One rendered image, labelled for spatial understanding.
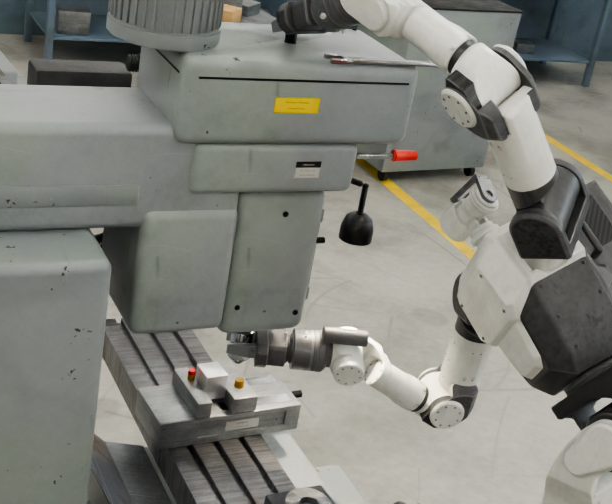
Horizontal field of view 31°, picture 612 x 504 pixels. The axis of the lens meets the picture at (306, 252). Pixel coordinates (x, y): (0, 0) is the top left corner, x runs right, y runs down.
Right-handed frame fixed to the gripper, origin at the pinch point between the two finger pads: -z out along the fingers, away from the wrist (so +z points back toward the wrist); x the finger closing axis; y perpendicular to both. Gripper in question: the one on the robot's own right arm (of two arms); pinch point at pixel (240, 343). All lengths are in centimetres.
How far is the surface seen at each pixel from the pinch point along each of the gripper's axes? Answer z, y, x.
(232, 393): 0.5, 17.5, -7.6
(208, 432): -3.8, 25.8, -3.6
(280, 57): -2, -66, 12
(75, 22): -100, 90, -576
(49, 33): -115, 96, -562
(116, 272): -26.7, -18.9, 10.8
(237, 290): -3.2, -18.5, 12.0
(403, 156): 26, -47, 2
